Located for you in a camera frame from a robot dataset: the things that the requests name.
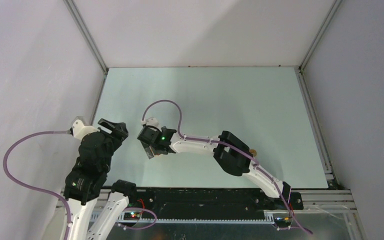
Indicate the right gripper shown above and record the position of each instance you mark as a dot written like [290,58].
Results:
[149,151]

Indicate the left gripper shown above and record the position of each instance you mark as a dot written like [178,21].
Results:
[120,128]

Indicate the clear pill bottle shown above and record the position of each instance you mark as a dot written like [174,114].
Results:
[253,152]

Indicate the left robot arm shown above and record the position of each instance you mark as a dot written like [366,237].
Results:
[84,183]

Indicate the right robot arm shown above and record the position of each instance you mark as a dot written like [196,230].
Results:
[231,154]

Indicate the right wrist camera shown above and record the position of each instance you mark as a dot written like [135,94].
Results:
[151,122]

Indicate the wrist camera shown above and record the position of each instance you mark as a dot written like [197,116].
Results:
[151,122]
[80,128]

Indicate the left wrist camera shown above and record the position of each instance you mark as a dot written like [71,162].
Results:
[80,128]

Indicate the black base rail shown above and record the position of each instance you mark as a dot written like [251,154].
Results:
[231,205]

